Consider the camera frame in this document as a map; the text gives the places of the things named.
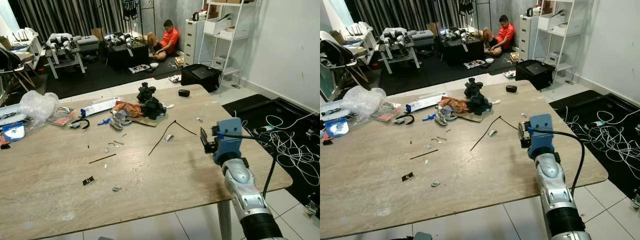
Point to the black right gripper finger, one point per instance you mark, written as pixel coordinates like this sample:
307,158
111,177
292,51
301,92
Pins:
521,132
203,136

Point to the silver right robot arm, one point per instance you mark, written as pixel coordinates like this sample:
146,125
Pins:
243,186
553,181

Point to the small white paper scrap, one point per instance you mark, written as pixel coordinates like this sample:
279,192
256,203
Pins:
492,133
169,137

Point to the small black oval case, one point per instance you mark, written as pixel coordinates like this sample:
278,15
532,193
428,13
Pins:
511,88
184,93

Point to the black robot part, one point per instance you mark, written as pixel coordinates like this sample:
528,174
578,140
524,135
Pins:
477,100
151,105

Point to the flat brown cardboard piece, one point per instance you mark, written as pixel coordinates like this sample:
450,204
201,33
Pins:
142,121
467,117

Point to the black hard case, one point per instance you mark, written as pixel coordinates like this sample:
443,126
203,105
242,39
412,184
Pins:
534,74
200,77

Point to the light wooden table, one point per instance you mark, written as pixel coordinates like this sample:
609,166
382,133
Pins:
150,170
470,190

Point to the crumpled brown paper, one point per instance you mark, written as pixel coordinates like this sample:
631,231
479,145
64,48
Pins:
454,104
127,108

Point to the small white bowl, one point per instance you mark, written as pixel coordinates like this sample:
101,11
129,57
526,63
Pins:
489,61
154,65

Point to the flat tray with items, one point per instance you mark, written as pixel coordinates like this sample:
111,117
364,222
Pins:
139,68
474,64

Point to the small blue scrap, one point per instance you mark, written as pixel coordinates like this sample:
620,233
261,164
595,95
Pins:
104,121
428,117

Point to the white drawer cabinet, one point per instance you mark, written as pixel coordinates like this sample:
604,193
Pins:
526,37
192,42

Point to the person in red shirt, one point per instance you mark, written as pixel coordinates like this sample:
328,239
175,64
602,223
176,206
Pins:
169,39
505,35

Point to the short black stick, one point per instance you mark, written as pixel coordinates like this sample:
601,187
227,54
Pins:
424,154
102,158

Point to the white tube with blue cap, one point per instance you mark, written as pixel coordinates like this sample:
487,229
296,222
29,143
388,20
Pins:
426,102
100,106

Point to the small silver foil scrap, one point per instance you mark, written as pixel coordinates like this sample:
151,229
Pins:
116,188
435,184

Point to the large black floor carpet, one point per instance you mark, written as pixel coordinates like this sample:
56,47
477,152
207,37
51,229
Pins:
440,72
100,77

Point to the black table with robot parts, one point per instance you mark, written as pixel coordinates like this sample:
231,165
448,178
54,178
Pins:
460,49
127,52

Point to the white metal shelf rack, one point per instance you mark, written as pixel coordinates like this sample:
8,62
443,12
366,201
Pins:
555,22
225,27

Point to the small black clip scrap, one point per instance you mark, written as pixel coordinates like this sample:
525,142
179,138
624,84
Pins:
88,181
407,176

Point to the white tray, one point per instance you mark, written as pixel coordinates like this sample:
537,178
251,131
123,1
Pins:
331,109
10,116

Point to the blue and white packet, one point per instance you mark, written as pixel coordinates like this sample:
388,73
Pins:
13,131
337,128

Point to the grey storage box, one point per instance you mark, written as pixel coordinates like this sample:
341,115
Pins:
424,39
89,44

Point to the red card in plastic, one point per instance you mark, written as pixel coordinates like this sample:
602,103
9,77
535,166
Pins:
61,116
385,112

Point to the grey bench with robot parts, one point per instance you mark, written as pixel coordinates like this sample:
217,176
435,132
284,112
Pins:
397,44
64,47

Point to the black chair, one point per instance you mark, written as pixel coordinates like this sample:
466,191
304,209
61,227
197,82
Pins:
10,60
337,54

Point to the clear bubble wrap bundle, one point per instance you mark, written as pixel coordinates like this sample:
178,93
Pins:
364,101
39,106

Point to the grey striped curtain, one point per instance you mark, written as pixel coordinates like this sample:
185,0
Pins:
400,14
65,17

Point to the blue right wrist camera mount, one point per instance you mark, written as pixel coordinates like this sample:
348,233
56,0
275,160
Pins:
230,142
541,137

